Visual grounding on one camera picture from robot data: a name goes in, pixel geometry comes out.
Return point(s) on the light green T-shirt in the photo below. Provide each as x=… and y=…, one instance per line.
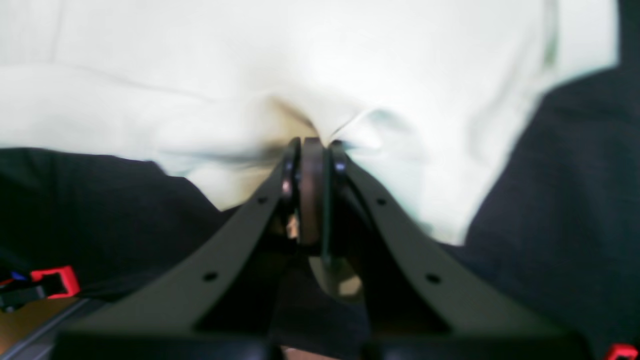
x=429, y=96

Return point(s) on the red clamp right edge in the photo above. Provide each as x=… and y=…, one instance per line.
x=622, y=351

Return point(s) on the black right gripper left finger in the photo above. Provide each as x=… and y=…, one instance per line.
x=217, y=304

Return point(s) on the black table cloth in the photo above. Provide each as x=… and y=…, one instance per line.
x=558, y=232

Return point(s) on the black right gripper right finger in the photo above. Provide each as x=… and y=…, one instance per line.
x=424, y=305

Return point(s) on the red black clamp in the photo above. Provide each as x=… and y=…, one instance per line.
x=19, y=289

